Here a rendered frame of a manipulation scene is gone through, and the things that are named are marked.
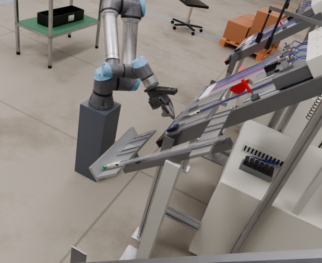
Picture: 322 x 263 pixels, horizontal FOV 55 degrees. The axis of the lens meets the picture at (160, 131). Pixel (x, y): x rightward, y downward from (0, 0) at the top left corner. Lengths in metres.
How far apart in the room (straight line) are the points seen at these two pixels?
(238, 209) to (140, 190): 0.83
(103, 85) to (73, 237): 0.87
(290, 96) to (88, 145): 1.27
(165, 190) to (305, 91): 0.64
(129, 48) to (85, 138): 0.62
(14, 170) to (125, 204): 0.76
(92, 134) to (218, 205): 0.88
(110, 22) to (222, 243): 1.30
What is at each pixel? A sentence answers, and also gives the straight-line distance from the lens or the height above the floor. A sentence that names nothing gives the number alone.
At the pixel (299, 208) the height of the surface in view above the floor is 0.66.
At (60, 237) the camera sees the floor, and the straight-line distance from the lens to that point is 1.90.
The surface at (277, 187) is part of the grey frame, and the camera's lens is 1.40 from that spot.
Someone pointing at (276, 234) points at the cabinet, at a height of 0.47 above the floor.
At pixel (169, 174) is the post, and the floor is 0.76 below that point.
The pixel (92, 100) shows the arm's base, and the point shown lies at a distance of 1.87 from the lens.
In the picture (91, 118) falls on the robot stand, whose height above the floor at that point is 0.49.
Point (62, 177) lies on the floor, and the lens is 2.20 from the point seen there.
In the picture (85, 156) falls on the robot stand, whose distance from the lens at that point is 2.09.
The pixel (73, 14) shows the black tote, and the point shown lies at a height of 0.43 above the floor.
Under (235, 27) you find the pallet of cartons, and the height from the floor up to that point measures 0.35.
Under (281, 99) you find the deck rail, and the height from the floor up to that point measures 1.10.
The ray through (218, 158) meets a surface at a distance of 2.66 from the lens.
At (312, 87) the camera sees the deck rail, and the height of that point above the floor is 1.18.
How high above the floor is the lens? 1.56
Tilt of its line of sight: 34 degrees down
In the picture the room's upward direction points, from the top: 15 degrees clockwise
